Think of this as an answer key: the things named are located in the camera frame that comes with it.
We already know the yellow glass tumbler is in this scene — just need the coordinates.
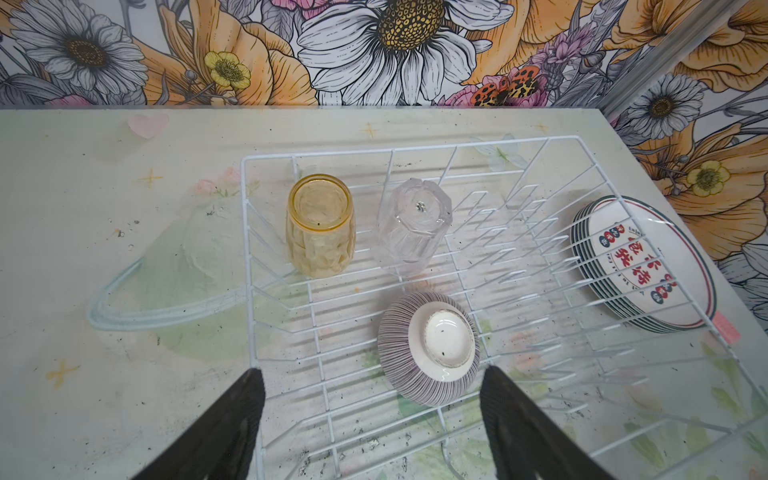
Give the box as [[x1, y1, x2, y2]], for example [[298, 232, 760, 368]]
[[285, 174, 356, 278]]

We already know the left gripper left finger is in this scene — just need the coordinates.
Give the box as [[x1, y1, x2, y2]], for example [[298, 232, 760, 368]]
[[135, 368, 266, 479]]

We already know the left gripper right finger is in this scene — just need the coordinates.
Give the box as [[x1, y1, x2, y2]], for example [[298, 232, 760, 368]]
[[479, 366, 611, 479]]

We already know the white wire dish rack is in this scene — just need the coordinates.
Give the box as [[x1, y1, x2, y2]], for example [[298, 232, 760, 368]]
[[241, 136, 767, 479]]

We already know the clear glass tumbler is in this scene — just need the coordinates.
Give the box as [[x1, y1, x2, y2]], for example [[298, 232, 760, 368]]
[[376, 178, 453, 276]]

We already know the white plate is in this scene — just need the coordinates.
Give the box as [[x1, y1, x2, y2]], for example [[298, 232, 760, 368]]
[[569, 195, 717, 334]]

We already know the striped ceramic bowl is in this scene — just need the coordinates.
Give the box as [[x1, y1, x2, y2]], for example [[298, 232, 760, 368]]
[[377, 291, 480, 407]]

